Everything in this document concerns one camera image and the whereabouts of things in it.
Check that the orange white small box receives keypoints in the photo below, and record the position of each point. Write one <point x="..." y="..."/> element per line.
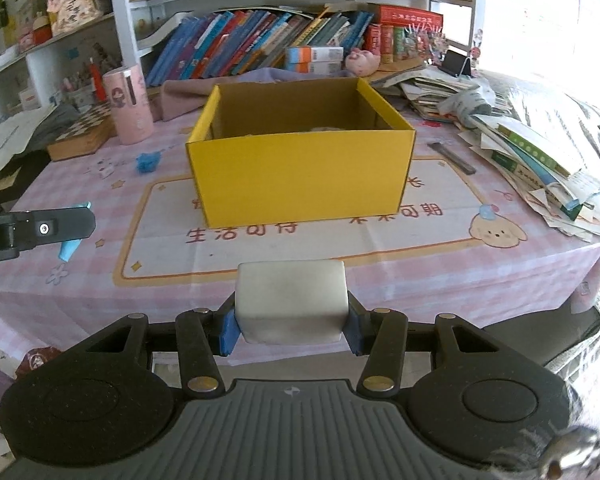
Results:
<point x="315" y="54"/>
<point x="314" y="67"/>

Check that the wooden chessboard box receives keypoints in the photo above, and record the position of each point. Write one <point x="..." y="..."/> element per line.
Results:
<point x="80" y="135"/>

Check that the blurry metal clasp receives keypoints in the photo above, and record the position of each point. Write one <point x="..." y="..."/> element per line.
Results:
<point x="575" y="452"/>

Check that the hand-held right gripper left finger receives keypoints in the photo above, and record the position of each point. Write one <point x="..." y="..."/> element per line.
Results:
<point x="226" y="332"/>

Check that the pile of papers and books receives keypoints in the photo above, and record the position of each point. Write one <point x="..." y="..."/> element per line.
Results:
<point x="530" y="155"/>

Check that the pink cartoon cylinder container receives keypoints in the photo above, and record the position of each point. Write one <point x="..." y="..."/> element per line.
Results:
<point x="130" y="110"/>

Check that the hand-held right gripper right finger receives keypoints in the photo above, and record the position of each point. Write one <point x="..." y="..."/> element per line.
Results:
<point x="354" y="332"/>

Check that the red thick lying book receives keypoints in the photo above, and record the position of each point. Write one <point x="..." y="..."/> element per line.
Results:
<point x="410" y="16"/>

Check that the red standing dictionary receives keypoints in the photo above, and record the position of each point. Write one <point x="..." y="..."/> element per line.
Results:
<point x="373" y="40"/>

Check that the yellow cardboard box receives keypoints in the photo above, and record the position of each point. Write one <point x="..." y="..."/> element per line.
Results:
<point x="300" y="180"/>

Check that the white wooden bookshelf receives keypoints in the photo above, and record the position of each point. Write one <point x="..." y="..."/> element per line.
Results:
<point x="125" y="20"/>

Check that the row of colourful books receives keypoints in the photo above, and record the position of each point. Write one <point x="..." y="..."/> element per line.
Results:
<point x="240" y="42"/>

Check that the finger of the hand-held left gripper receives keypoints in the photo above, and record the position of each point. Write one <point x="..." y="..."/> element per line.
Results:
<point x="68" y="251"/>
<point x="65" y="225"/>

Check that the small blue toy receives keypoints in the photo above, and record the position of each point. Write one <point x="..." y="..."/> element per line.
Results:
<point x="148" y="162"/>

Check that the grey metal bar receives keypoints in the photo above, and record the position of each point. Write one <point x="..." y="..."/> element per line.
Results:
<point x="452" y="158"/>

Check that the pink white figurine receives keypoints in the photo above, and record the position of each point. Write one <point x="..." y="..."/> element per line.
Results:
<point x="75" y="2"/>

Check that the dark grey cloth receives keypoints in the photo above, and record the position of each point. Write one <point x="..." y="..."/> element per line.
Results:
<point x="55" y="125"/>

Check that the white power adapter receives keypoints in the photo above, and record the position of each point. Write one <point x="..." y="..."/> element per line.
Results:
<point x="290" y="305"/>

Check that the pink pig plush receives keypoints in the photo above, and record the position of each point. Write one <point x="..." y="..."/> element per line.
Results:
<point x="361" y="60"/>

